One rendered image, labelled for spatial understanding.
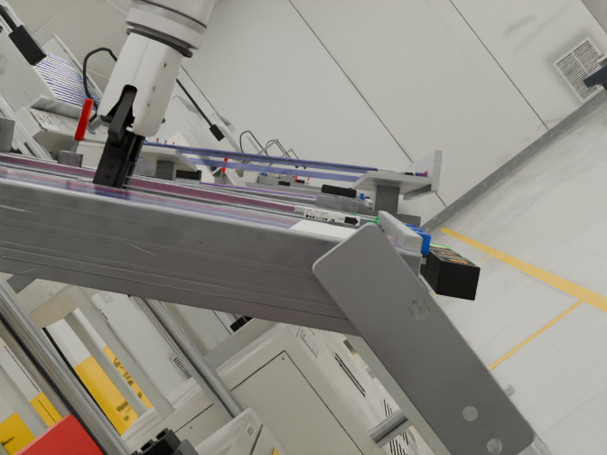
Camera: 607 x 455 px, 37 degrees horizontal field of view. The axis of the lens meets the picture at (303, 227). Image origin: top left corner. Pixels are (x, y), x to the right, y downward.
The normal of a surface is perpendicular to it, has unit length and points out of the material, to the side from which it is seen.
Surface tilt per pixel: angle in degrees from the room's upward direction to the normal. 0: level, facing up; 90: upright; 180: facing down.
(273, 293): 90
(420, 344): 90
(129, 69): 89
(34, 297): 90
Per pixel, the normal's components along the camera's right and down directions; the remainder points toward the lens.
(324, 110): -0.06, 0.04
